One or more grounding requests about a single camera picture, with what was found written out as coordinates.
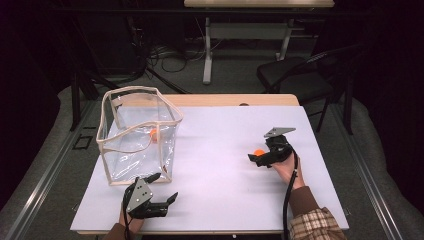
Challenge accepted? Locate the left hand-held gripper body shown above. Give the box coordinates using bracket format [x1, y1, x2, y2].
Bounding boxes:
[122, 177, 169, 220]

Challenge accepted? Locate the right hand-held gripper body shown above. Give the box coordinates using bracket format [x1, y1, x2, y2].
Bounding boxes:
[263, 126, 298, 167]

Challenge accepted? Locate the clear plastic bin beige trim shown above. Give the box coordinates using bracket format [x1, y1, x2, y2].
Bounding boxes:
[95, 85, 185, 186]

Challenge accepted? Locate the person's right hand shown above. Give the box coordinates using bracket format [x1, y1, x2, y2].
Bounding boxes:
[271, 151, 306, 190]

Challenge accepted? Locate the person's left hand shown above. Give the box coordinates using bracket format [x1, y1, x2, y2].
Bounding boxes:
[118, 203, 146, 235]

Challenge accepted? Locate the white table mat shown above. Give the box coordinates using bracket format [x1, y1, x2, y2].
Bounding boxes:
[69, 105, 350, 233]

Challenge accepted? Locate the black folding chair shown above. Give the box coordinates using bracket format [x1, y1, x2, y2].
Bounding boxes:
[255, 43, 364, 134]

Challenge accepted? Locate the black metal stand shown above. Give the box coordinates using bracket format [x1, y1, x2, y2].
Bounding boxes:
[68, 71, 101, 132]
[344, 74, 355, 136]

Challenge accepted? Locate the white-legged desk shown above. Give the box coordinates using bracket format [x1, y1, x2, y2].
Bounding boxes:
[183, 0, 335, 85]

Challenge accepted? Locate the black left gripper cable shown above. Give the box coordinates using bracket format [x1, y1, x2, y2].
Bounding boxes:
[121, 191, 132, 240]

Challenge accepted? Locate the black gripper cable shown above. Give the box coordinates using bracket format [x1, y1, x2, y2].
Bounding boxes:
[121, 191, 132, 240]
[282, 149, 300, 240]

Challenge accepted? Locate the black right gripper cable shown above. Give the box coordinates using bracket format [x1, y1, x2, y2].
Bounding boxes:
[282, 149, 300, 240]

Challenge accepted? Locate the black floor outlet frame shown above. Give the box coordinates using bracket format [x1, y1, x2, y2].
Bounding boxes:
[72, 134, 94, 151]

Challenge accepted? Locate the metal floor rail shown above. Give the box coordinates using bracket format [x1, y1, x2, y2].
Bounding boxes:
[2, 99, 98, 240]
[332, 103, 405, 240]

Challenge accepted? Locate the bundle of floor cables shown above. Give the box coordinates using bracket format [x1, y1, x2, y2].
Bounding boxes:
[146, 41, 208, 74]

